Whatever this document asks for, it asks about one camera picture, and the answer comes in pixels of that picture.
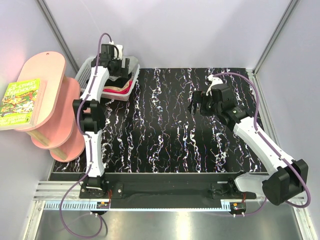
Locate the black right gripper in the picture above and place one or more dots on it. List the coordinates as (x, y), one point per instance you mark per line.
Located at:
(198, 97)

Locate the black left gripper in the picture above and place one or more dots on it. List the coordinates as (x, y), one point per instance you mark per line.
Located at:
(118, 73)

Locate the grey t shirt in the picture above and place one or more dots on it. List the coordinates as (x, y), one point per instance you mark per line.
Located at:
(133, 61)

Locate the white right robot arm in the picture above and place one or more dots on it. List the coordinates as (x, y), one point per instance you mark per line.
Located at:
(285, 178)

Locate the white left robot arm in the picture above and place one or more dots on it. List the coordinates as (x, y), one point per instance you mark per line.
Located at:
(89, 115)

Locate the black t shirt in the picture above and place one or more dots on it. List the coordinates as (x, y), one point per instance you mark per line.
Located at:
(119, 82)

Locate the red and beige clothes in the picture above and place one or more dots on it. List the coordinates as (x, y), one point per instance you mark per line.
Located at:
(118, 90)

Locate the white plastic laundry basket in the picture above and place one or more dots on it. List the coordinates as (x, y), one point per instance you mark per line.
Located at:
(84, 74)

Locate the pink tiered wooden shelf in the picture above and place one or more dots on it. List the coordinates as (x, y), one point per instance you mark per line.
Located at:
(55, 129)

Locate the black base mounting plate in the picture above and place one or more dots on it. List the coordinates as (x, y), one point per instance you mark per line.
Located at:
(163, 191)

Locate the green treehouse book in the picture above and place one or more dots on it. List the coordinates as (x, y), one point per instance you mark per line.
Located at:
(20, 105)

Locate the right orange connector board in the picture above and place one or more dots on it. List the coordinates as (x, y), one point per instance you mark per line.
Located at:
(238, 206)

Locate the orange connector board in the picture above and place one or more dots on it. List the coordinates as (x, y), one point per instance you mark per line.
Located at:
(238, 206)
(105, 204)

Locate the left orange connector board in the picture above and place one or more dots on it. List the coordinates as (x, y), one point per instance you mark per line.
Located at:
(105, 204)

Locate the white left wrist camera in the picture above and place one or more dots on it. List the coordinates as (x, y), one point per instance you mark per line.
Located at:
(118, 50)

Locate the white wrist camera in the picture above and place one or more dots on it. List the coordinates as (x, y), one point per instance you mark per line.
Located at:
(213, 81)
(118, 50)

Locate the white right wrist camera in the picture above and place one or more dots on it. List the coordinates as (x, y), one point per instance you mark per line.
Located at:
(213, 81)

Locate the aluminium frame rail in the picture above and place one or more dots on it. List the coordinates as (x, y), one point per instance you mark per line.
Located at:
(55, 190)

